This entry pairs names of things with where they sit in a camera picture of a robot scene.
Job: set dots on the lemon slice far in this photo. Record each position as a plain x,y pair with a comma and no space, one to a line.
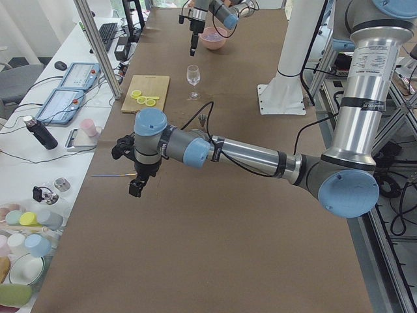
135,94

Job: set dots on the black water bottle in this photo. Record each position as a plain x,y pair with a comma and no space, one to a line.
40,132

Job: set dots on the bamboo cutting board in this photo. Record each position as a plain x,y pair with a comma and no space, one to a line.
150,86

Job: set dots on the lemon slice near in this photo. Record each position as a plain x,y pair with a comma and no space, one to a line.
150,102

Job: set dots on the black small device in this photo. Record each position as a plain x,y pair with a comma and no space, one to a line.
37,194

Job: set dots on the teach pendant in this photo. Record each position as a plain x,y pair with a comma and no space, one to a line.
80,76
61,106

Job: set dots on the teach pendant near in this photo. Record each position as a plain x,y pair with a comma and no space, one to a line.
61,106

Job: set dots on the white kitchen scale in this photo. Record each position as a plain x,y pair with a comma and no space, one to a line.
78,140

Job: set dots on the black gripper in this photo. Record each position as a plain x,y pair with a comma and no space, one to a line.
145,168
195,27

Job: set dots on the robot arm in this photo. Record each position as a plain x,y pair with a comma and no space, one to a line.
228,16
341,179

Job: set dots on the lemon slice middle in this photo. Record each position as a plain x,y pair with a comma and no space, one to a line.
141,100

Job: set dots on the steel double jigger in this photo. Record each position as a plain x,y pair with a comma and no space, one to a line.
203,118

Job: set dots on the grey office chair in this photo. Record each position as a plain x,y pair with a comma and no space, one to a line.
15,82

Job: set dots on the pink plastic cup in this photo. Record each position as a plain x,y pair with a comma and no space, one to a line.
89,127

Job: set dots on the yellow plastic cup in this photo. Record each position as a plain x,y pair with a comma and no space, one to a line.
28,219

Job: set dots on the pink bowl of ice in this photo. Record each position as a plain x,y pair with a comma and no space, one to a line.
213,38

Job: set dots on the white plastic cup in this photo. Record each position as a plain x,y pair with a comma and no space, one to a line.
16,243

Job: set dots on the light blue plastic cup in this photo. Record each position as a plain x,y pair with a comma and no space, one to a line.
37,245

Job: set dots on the green plastic bowl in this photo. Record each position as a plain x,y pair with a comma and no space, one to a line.
15,295

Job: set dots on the black computer mouse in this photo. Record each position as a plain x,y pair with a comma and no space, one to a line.
59,65

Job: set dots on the black keyboard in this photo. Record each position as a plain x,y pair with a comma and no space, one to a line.
107,33

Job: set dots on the grey plastic cup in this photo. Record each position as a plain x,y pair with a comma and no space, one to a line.
49,219

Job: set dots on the clear wine glass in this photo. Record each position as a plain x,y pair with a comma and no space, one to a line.
193,78

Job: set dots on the teach pendant far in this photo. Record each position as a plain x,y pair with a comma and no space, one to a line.
80,76

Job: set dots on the glass oil dispenser bottle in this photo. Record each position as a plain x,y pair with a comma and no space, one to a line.
50,197

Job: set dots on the lemon slice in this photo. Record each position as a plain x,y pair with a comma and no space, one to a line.
141,100
135,94
150,102

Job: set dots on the white green-rimmed plate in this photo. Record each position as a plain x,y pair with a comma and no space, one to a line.
27,270

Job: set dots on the aluminium frame post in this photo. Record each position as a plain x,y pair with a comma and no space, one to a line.
97,46

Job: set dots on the black power adapter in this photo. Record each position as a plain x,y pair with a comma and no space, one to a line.
122,49

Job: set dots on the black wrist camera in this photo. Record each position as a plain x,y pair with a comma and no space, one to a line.
136,186

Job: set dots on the mint green plastic cup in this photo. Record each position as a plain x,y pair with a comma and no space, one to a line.
13,218

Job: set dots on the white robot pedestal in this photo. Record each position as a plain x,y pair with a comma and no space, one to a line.
283,94

